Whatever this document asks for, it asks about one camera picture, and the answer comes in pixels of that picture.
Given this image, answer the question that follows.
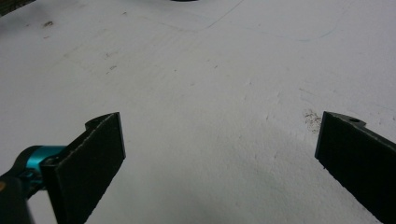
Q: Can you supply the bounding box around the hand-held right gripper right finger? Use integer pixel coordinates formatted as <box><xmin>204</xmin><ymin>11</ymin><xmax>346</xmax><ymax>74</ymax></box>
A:
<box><xmin>314</xmin><ymin>111</ymin><xmax>396</xmax><ymax>224</ymax></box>

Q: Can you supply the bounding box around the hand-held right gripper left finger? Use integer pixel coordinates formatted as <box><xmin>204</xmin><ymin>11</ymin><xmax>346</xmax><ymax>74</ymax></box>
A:
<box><xmin>41</xmin><ymin>111</ymin><xmax>127</xmax><ymax>224</ymax></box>

